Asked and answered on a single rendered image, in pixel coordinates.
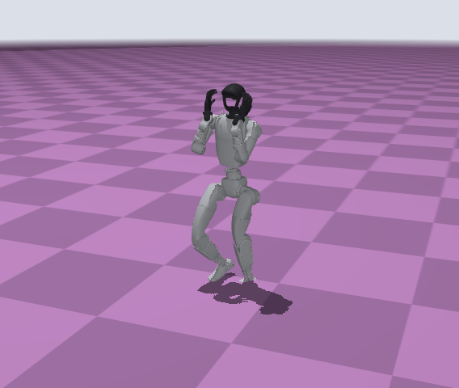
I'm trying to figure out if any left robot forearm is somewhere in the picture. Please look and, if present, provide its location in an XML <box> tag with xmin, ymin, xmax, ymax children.
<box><xmin>231</xmin><ymin>119</ymin><xmax>249</xmax><ymax>162</ymax></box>

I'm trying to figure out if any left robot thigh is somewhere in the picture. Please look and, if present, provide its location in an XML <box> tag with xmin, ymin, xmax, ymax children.
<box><xmin>231</xmin><ymin>185</ymin><xmax>260</xmax><ymax>249</ymax></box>

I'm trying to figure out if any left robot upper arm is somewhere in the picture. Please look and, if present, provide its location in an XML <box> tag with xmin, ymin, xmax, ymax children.
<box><xmin>234</xmin><ymin>120</ymin><xmax>263</xmax><ymax>162</ymax></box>

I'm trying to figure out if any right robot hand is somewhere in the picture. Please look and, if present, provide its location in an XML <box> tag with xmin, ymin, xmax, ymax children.
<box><xmin>203</xmin><ymin>89</ymin><xmax>217</xmax><ymax>121</ymax></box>

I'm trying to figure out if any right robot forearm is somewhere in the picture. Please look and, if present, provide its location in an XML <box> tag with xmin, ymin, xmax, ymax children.
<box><xmin>192</xmin><ymin>115</ymin><xmax>213</xmax><ymax>147</ymax></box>

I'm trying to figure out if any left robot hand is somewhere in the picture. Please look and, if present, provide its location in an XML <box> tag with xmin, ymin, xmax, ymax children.
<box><xmin>232</xmin><ymin>92</ymin><xmax>252</xmax><ymax>125</ymax></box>

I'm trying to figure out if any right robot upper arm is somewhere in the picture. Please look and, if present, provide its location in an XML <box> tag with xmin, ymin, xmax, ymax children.
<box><xmin>192</xmin><ymin>114</ymin><xmax>219</xmax><ymax>154</ymax></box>

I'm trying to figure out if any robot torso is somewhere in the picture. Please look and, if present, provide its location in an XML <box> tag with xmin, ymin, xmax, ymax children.
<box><xmin>214</xmin><ymin>111</ymin><xmax>251</xmax><ymax>198</ymax></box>

